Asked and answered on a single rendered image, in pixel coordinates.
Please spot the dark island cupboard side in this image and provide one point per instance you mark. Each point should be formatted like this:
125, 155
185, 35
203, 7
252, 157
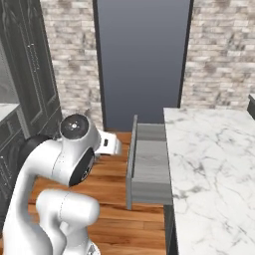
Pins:
170, 229

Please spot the grey open drawer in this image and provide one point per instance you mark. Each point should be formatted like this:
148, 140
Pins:
149, 166

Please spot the dark low cupboard run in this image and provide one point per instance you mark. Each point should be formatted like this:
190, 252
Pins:
8, 149

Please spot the dark block at counter edge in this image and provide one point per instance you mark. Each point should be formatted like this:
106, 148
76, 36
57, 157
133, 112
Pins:
251, 106

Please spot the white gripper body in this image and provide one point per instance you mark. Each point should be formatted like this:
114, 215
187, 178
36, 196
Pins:
117, 147

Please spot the dark framed grey door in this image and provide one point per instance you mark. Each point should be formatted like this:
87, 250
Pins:
142, 59

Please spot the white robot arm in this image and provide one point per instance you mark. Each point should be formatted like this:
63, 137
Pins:
50, 159

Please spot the tall dark ornate cupboard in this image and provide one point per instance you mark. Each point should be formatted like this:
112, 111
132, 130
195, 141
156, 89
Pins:
33, 66

